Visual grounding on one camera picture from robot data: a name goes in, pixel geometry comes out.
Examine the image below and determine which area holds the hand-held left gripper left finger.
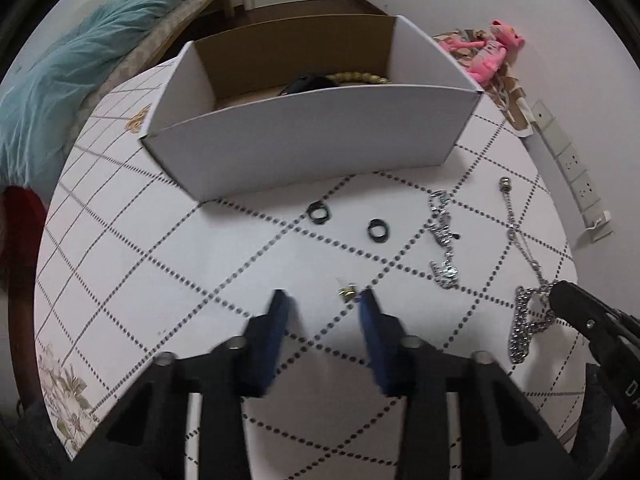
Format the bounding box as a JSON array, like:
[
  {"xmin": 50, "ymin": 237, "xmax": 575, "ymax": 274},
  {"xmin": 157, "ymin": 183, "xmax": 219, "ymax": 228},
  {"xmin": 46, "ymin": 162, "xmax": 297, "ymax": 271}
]
[{"xmin": 75, "ymin": 289, "xmax": 296, "ymax": 480}]

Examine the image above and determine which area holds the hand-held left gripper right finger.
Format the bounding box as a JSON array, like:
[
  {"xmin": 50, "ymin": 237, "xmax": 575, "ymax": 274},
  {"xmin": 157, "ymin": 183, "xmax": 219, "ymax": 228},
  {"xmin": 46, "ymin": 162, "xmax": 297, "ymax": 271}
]
[{"xmin": 357, "ymin": 288, "xmax": 583, "ymax": 480}]

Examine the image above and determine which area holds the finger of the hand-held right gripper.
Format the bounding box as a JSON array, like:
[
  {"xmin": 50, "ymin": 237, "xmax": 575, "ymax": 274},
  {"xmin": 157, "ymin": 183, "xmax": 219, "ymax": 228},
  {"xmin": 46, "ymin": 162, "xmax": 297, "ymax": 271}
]
[{"xmin": 549, "ymin": 280, "xmax": 640, "ymax": 356}]

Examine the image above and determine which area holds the silver chain necklace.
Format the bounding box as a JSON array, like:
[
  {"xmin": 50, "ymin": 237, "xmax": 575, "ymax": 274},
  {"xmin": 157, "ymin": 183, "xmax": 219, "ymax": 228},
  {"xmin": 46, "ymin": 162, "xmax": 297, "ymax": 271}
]
[{"xmin": 497, "ymin": 176, "xmax": 563, "ymax": 367}]

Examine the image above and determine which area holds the white cardboard box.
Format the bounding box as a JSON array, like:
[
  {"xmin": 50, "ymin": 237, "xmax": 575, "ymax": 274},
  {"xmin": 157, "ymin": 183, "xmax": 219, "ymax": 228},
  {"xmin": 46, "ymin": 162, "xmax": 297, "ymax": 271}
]
[{"xmin": 140, "ymin": 14, "xmax": 485, "ymax": 203}]

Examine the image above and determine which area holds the black jewelry piece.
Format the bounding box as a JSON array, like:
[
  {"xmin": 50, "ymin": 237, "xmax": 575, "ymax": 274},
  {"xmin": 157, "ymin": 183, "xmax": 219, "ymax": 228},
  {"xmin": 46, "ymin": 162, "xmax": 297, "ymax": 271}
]
[{"xmin": 278, "ymin": 74, "xmax": 333, "ymax": 97}]

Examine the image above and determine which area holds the dark cloth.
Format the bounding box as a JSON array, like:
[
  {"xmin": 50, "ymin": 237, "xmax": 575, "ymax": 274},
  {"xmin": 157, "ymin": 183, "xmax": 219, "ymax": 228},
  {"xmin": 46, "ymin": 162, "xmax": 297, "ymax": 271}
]
[
  {"xmin": 570, "ymin": 395, "xmax": 617, "ymax": 480},
  {"xmin": 0, "ymin": 400, "xmax": 71, "ymax": 480}
]

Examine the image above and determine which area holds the white checked tablecloth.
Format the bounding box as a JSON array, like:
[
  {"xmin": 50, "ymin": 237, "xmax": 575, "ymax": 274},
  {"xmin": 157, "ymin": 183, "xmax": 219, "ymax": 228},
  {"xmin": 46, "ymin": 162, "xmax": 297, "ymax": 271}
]
[{"xmin": 34, "ymin": 60, "xmax": 588, "ymax": 480}]

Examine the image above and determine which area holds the white power strip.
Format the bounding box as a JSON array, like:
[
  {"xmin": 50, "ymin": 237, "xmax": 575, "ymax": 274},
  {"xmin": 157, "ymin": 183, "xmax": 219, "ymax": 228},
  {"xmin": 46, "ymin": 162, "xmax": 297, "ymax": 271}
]
[{"xmin": 520, "ymin": 99, "xmax": 615, "ymax": 241}]

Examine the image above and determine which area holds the brown patterned cloth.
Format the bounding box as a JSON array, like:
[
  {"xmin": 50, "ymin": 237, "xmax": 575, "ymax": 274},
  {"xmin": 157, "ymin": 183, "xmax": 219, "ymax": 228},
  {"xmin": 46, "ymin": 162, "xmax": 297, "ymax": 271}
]
[{"xmin": 431, "ymin": 27, "xmax": 527, "ymax": 111}]

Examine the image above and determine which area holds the pink plush toy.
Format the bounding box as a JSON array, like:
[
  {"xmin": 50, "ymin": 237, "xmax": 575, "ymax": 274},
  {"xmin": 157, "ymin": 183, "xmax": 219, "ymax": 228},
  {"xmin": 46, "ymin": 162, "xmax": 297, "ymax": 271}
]
[{"xmin": 439, "ymin": 20, "xmax": 527, "ymax": 83}]

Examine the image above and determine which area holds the red cloth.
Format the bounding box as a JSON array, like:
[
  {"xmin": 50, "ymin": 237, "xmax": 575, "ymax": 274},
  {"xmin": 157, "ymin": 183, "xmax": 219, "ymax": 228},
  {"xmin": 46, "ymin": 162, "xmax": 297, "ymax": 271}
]
[{"xmin": 0, "ymin": 185, "xmax": 51, "ymax": 301}]

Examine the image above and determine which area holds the teal blanket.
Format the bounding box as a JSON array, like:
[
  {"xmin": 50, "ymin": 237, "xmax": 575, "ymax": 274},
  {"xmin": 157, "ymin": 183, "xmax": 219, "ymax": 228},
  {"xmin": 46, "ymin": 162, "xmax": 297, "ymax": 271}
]
[{"xmin": 0, "ymin": 0, "xmax": 226, "ymax": 186}]

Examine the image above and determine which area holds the black ring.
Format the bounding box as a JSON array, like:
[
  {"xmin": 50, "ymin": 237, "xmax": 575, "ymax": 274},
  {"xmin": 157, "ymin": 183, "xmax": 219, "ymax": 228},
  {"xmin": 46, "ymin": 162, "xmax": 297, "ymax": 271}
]
[
  {"xmin": 366, "ymin": 218, "xmax": 392, "ymax": 243},
  {"xmin": 307, "ymin": 201, "xmax": 333, "ymax": 225}
]

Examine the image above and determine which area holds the silver charm bracelet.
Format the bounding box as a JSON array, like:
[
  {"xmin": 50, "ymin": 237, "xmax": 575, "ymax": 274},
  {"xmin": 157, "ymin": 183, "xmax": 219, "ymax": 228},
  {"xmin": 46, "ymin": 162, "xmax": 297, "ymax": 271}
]
[{"xmin": 426, "ymin": 189, "xmax": 463, "ymax": 290}]

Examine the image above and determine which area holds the gold bead bracelet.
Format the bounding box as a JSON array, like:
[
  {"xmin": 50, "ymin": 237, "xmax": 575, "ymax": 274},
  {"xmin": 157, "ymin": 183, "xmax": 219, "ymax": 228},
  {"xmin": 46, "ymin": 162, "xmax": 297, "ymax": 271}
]
[{"xmin": 325, "ymin": 71, "xmax": 391, "ymax": 86}]

